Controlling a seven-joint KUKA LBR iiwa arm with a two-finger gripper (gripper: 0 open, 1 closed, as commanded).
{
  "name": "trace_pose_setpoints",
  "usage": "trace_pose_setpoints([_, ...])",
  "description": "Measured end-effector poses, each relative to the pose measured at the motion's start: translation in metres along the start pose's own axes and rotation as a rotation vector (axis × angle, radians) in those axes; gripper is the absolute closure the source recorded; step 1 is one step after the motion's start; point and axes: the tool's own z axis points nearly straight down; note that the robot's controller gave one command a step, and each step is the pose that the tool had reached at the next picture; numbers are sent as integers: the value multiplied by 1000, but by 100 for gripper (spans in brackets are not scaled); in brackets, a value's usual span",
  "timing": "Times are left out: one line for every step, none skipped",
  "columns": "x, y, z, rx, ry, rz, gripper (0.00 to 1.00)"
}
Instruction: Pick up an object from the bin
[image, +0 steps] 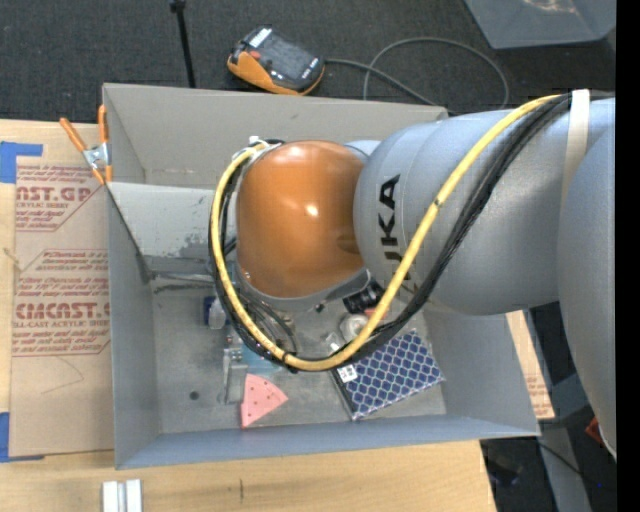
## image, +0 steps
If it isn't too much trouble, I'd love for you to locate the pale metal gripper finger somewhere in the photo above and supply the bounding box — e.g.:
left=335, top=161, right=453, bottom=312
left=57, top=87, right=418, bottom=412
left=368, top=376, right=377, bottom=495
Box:
left=222, top=346, right=250, bottom=406

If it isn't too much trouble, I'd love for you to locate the teal flat block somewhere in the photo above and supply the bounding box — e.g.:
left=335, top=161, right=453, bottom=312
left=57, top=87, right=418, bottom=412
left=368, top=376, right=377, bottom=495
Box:
left=243, top=348, right=280, bottom=378

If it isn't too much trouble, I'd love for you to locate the pink triangular pad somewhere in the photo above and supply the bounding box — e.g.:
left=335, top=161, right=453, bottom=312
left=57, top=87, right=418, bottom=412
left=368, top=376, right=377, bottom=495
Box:
left=239, top=373, right=290, bottom=430

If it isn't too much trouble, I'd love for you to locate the grey metal bin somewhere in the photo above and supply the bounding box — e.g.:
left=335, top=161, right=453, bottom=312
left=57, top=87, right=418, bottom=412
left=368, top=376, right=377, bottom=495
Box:
left=101, top=82, right=542, bottom=471

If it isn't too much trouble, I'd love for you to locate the blue patterned flat box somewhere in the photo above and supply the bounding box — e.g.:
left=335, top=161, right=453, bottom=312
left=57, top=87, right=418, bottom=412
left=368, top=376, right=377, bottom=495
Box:
left=329, top=327, right=448, bottom=423

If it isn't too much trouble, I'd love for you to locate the brown cardboard board red print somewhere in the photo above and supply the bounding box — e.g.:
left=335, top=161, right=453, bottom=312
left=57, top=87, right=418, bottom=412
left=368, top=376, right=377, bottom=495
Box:
left=0, top=118, right=557, bottom=464

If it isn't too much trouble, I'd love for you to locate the black cylinder on white bracket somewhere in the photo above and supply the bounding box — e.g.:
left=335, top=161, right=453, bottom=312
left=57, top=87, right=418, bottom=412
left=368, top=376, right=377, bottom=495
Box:
left=340, top=282, right=385, bottom=342

